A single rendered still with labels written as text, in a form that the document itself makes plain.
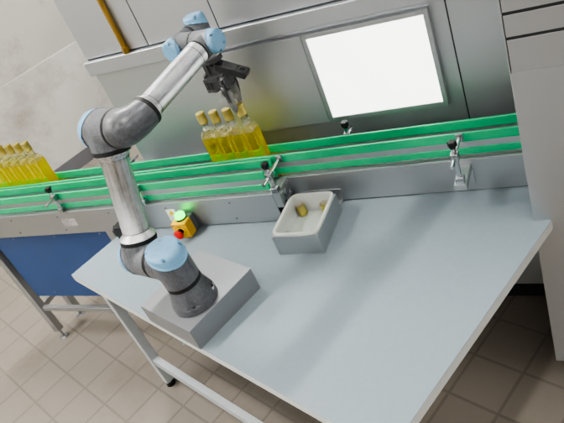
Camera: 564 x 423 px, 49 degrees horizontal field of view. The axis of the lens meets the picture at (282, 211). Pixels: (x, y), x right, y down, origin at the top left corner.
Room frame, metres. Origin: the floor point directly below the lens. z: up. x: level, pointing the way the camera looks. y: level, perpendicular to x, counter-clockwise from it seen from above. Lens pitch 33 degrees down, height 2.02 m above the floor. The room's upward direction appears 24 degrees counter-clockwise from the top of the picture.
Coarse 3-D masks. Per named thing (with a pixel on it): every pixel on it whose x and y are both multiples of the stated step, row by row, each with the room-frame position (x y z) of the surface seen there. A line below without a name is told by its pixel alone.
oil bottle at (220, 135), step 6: (216, 132) 2.12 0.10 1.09; (222, 132) 2.10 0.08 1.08; (216, 138) 2.12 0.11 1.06; (222, 138) 2.10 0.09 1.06; (222, 144) 2.11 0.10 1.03; (228, 144) 2.10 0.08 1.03; (222, 150) 2.12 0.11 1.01; (228, 150) 2.10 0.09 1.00; (228, 156) 2.11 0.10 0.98; (234, 156) 2.10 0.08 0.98
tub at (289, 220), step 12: (312, 192) 1.86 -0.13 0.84; (324, 192) 1.82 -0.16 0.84; (288, 204) 1.85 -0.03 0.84; (312, 204) 1.85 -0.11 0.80; (288, 216) 1.82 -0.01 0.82; (312, 216) 1.82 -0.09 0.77; (324, 216) 1.70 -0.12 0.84; (276, 228) 1.74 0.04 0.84; (288, 228) 1.79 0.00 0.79; (300, 228) 1.78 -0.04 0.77; (312, 228) 1.75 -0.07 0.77
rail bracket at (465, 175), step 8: (456, 136) 1.62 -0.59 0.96; (448, 144) 1.53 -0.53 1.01; (456, 144) 1.53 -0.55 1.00; (456, 152) 1.53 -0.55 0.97; (456, 160) 1.52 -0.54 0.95; (456, 168) 1.53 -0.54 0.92; (464, 168) 1.59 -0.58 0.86; (456, 176) 1.54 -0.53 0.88; (464, 176) 1.53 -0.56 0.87; (472, 176) 1.60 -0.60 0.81; (456, 184) 1.53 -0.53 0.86; (464, 184) 1.52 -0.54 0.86
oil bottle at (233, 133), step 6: (234, 126) 2.09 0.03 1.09; (240, 126) 2.09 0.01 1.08; (228, 132) 2.09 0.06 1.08; (234, 132) 2.07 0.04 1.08; (228, 138) 2.09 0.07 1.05; (234, 138) 2.08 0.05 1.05; (240, 138) 2.07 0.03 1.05; (234, 144) 2.08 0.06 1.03; (240, 144) 2.07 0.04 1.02; (234, 150) 2.09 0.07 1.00; (240, 150) 2.08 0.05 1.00; (246, 150) 2.07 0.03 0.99; (240, 156) 2.08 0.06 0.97; (246, 156) 2.07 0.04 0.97
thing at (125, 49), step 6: (102, 0) 2.44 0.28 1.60; (102, 6) 2.43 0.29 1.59; (102, 12) 2.44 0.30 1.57; (108, 12) 2.44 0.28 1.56; (108, 18) 2.43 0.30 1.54; (114, 24) 2.44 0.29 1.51; (114, 30) 2.43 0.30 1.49; (120, 36) 2.43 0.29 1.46; (120, 42) 2.43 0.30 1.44; (126, 48) 2.43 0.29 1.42
